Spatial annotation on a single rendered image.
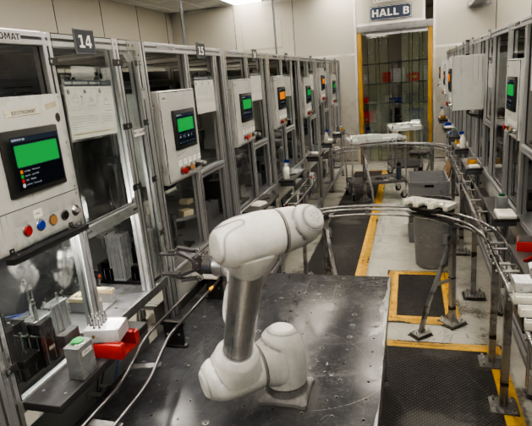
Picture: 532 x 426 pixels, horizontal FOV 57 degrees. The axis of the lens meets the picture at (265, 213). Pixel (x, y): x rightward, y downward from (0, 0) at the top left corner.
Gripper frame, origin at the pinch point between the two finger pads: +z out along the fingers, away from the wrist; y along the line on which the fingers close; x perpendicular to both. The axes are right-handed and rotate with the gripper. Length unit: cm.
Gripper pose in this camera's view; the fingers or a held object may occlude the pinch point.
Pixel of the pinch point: (167, 263)
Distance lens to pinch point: 205.9
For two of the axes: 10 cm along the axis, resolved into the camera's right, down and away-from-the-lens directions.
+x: -2.7, 2.7, -9.2
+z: -9.6, 0.1, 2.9
